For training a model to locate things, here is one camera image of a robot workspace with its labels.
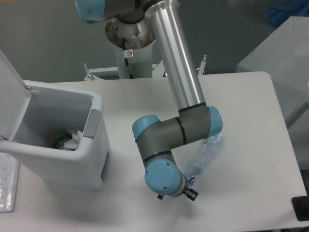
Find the clear plastic bag trash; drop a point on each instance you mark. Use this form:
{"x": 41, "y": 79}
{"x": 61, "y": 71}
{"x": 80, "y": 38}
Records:
{"x": 71, "y": 140}

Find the metal clamp bolt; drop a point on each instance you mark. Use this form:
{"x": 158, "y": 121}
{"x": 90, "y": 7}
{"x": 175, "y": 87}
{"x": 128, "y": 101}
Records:
{"x": 201, "y": 70}

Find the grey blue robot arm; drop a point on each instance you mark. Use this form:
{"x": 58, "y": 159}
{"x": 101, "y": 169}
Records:
{"x": 196, "y": 121}

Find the white covered side table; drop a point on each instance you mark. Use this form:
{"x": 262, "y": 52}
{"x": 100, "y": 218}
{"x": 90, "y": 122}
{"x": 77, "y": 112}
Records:
{"x": 284, "y": 55}

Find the clear plastic water bottle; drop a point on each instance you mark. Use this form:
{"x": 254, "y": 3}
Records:
{"x": 202, "y": 157}

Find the laminated paper sheet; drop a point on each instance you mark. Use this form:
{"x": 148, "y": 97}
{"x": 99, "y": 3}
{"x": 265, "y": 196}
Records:
{"x": 9, "y": 173}

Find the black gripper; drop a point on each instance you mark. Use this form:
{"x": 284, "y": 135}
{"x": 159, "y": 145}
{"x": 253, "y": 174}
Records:
{"x": 189, "y": 192}

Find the green trash inside can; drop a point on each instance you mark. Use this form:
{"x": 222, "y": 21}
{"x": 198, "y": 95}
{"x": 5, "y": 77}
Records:
{"x": 59, "y": 143}

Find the blue object in background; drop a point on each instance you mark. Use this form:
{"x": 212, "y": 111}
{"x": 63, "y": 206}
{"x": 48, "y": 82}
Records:
{"x": 281, "y": 10}

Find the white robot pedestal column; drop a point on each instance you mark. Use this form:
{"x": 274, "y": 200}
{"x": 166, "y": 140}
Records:
{"x": 133, "y": 44}

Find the white pedestal base bracket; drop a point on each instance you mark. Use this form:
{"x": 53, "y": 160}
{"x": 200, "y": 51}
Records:
{"x": 112, "y": 73}

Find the white trash can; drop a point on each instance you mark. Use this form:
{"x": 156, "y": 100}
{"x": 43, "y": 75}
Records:
{"x": 34, "y": 114}

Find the black device at table edge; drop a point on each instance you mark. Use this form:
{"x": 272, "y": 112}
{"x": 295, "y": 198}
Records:
{"x": 301, "y": 207}

